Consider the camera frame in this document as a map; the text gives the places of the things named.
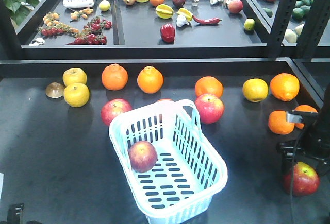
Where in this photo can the white garlic bulb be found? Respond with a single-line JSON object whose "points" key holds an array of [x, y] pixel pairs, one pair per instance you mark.
{"points": [[182, 21]]}

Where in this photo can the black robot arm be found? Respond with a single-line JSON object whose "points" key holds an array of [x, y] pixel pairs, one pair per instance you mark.
{"points": [[312, 142]]}

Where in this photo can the yellow pear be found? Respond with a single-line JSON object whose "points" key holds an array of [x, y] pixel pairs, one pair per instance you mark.
{"points": [[76, 94], [74, 75]]}

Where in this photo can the orange with navel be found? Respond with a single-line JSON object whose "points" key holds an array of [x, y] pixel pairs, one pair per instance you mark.
{"points": [[284, 86]]}

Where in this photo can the brown kiwi half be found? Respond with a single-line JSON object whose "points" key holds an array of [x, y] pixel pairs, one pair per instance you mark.
{"points": [[55, 90]]}

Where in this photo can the yellow pear back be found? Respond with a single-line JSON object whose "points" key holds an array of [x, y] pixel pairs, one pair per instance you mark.
{"points": [[74, 75]]}

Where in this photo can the pink red apple right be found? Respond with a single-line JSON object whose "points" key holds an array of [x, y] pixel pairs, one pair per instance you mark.
{"points": [[210, 108]]}

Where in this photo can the pink red apple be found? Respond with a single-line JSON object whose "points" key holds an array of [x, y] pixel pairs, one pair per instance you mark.
{"points": [[210, 108], [113, 108]]}

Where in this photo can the red bell pepper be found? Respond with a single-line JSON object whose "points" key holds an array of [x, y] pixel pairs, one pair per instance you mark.
{"points": [[167, 32]]}

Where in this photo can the yellow pear front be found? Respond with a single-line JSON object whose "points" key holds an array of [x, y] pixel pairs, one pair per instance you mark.
{"points": [[76, 94]]}

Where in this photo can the yellow orange fruit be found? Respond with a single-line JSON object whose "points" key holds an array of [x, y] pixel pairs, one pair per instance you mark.
{"points": [[255, 90]]}

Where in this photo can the small orange right pair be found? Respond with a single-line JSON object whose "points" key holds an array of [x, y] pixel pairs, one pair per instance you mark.
{"points": [[278, 124]]}

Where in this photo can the bumpy orange left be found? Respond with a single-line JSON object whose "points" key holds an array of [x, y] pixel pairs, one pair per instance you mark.
{"points": [[114, 77]]}

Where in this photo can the black wooden produce stand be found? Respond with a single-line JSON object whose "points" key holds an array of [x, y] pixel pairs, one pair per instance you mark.
{"points": [[58, 160]]}

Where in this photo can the red chili pepper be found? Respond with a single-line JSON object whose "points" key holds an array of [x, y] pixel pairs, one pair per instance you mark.
{"points": [[211, 21]]}

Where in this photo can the small orange far right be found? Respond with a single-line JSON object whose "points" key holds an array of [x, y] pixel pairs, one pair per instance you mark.
{"points": [[306, 108]]}

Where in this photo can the orange centre back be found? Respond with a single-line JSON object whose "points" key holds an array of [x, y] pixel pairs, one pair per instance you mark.
{"points": [[210, 85]]}

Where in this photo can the bumpy orange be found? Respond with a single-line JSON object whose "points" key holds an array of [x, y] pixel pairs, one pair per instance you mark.
{"points": [[150, 80], [114, 77]]}

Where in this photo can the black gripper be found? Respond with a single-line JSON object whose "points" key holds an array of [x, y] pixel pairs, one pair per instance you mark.
{"points": [[292, 150]]}

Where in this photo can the pink red apple left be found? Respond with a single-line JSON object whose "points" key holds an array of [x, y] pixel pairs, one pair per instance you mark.
{"points": [[113, 108]]}

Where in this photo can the light blue plastic basket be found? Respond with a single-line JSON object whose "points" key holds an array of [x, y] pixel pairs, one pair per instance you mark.
{"points": [[188, 171]]}

